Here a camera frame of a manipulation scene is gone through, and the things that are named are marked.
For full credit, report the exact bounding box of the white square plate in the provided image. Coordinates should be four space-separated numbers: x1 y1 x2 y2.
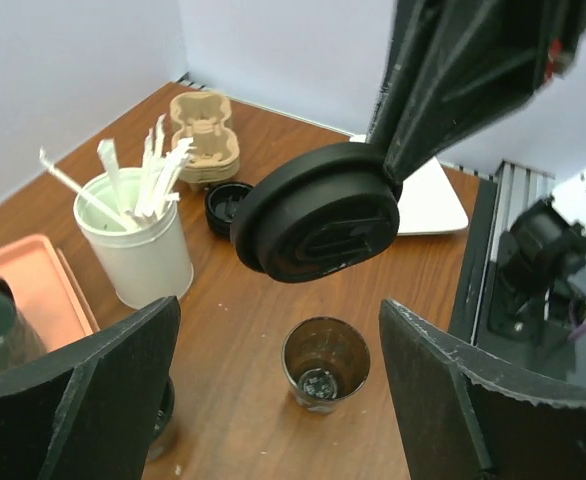
347 133 470 237

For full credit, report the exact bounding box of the pink plastic tray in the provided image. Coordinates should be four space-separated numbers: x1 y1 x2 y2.
0 234 100 351

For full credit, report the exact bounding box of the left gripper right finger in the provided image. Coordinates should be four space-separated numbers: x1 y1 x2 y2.
379 299 586 479

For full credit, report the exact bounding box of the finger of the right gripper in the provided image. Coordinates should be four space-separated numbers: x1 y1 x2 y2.
368 0 586 183

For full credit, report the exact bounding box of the aluminium frame rail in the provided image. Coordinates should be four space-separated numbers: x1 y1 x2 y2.
495 160 556 204

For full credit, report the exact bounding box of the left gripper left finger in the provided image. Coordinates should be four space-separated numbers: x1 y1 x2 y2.
0 297 181 479

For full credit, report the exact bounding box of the brown cardboard cup carrier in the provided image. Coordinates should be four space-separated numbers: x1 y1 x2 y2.
169 91 240 191

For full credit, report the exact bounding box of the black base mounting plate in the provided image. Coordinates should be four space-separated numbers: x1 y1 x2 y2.
448 180 586 387

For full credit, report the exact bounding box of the white wrapped straw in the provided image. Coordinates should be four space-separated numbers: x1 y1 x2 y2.
39 148 133 230

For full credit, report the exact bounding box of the white cylindrical container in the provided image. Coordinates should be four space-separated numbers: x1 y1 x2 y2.
73 197 194 309

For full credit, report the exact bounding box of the black plastic cup stack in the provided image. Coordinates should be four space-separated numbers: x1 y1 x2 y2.
146 378 178 463

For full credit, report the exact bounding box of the black cup lid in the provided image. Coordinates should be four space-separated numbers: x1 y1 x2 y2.
230 142 401 283

